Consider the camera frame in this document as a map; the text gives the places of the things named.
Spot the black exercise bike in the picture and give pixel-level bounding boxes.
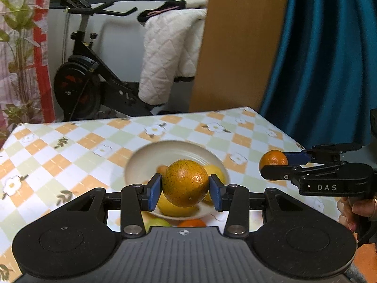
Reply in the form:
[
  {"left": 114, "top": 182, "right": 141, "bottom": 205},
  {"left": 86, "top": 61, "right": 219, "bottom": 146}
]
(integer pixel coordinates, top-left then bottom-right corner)
[{"left": 54, "top": 0, "right": 153, "bottom": 121}]

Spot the bright orange tangerine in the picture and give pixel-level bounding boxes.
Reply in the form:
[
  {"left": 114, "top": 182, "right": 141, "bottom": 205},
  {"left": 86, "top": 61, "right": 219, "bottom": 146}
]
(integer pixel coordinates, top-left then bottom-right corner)
[
  {"left": 259, "top": 150, "right": 288, "bottom": 172},
  {"left": 178, "top": 219, "right": 206, "bottom": 227}
]

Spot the black garment with pink trim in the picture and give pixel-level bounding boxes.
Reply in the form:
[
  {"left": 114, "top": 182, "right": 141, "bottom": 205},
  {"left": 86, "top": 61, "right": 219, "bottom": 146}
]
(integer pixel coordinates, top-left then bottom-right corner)
[{"left": 137, "top": 0, "right": 186, "bottom": 26}]

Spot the beige round plate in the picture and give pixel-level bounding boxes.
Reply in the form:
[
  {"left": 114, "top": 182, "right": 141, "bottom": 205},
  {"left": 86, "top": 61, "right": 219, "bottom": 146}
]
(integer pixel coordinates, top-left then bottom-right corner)
[{"left": 124, "top": 141, "right": 229, "bottom": 221}]

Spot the right human hand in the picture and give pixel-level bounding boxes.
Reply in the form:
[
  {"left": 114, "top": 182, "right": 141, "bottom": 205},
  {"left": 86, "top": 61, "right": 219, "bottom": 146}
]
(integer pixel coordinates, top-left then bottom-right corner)
[{"left": 337, "top": 197, "right": 376, "bottom": 232}]

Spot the green round fruit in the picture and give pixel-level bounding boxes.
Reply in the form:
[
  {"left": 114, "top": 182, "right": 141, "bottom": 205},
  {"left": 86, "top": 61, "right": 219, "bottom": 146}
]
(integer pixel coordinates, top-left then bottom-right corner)
[{"left": 144, "top": 218, "right": 172, "bottom": 233}]

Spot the red printed backdrop cloth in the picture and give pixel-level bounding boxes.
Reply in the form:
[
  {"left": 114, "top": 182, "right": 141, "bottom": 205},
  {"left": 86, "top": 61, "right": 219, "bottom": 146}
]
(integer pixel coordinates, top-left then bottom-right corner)
[{"left": 1, "top": 0, "right": 55, "bottom": 143}]

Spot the yellow lemon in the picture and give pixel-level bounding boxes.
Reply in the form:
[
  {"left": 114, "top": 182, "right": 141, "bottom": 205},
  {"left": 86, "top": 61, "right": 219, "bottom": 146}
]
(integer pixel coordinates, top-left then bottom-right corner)
[
  {"left": 157, "top": 193, "right": 199, "bottom": 217},
  {"left": 202, "top": 163, "right": 227, "bottom": 203}
]

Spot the white quilted blanket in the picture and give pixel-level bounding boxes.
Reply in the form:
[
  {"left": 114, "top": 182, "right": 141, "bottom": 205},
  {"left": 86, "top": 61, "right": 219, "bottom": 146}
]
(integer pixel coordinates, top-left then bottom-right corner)
[{"left": 138, "top": 8, "right": 207, "bottom": 105}]

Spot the dark speckled orange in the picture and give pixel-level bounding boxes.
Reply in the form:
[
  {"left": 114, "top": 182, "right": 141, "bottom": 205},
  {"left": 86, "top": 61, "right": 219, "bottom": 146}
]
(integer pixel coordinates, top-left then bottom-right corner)
[{"left": 162, "top": 160, "right": 210, "bottom": 208}]

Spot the small brown longan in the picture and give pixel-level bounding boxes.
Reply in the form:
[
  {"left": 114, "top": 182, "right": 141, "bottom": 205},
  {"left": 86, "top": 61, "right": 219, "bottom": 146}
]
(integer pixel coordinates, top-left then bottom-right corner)
[{"left": 156, "top": 165, "right": 168, "bottom": 175}]

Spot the wooden board panel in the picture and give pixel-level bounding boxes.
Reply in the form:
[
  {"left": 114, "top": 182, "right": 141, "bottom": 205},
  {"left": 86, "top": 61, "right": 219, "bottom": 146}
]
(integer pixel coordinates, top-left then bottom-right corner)
[{"left": 189, "top": 0, "right": 287, "bottom": 112}]

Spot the teal curtain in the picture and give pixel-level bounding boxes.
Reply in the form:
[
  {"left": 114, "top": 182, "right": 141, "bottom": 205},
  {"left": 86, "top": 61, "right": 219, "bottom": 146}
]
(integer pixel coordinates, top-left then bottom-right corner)
[{"left": 259, "top": 0, "right": 376, "bottom": 147}]

